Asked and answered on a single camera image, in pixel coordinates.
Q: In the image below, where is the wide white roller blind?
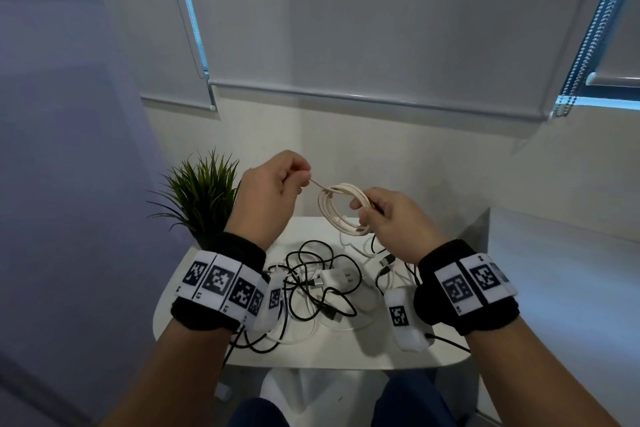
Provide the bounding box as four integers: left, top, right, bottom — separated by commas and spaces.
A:
169, 0, 626, 122

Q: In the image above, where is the black wristband with marker tags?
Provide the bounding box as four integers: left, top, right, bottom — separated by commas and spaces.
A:
171, 231, 271, 334
413, 240, 521, 336

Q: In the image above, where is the pile of cables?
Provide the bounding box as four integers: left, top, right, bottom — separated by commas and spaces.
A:
227, 229, 426, 355

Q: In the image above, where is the white charger adapter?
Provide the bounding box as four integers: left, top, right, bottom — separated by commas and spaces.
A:
319, 268, 353, 292

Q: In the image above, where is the metal bead chain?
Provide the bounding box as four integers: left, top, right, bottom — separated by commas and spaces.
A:
549, 0, 640, 118

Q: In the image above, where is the green plant in black pot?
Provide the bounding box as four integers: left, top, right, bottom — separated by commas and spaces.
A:
147, 149, 243, 250

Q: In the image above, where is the person's right forearm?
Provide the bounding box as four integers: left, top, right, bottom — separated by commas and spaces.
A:
467, 314, 621, 427

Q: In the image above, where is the person's right leg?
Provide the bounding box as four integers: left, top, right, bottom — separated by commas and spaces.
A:
375, 369, 456, 427

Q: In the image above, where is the person's leg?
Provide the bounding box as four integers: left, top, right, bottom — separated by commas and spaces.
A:
375, 369, 456, 427
227, 396, 291, 427

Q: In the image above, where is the beige charging cable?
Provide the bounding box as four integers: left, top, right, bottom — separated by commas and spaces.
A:
305, 176, 383, 238

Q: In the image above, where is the person's left leg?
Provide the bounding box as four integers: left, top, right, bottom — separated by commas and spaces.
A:
227, 396, 291, 427

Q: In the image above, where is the person's left hand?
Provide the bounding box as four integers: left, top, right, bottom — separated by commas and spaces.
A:
225, 149, 313, 251

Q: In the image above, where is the thin black camera cord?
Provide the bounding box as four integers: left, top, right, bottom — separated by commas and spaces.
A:
425, 333, 472, 355

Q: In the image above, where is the person's right hand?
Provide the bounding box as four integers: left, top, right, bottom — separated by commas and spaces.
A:
349, 187, 451, 268

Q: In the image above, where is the person's left forearm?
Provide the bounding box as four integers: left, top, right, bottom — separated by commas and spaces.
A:
99, 316, 241, 427

